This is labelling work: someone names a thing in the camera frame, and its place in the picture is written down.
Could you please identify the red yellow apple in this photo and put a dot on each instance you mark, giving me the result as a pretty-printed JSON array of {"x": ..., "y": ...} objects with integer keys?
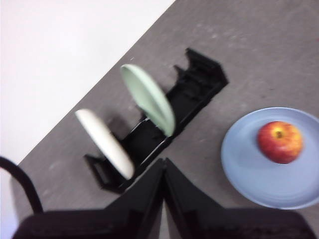
[{"x": 280, "y": 143}]

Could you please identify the blue plate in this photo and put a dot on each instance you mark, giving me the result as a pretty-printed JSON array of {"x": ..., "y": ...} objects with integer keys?
[{"x": 249, "y": 174}]

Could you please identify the green plate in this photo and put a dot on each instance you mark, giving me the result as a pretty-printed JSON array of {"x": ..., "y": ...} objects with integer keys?
[{"x": 149, "y": 99}]

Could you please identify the cream plate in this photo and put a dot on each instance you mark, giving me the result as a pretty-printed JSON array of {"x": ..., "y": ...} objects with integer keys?
[{"x": 109, "y": 147}]

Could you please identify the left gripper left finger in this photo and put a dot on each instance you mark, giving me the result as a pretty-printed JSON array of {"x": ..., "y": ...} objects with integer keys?
[{"x": 112, "y": 221}]

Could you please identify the black plate rack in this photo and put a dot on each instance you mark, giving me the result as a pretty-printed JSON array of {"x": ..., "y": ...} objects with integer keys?
[{"x": 199, "y": 77}]

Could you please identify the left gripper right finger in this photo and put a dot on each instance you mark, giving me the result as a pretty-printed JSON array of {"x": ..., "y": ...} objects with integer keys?
[{"x": 211, "y": 221}]

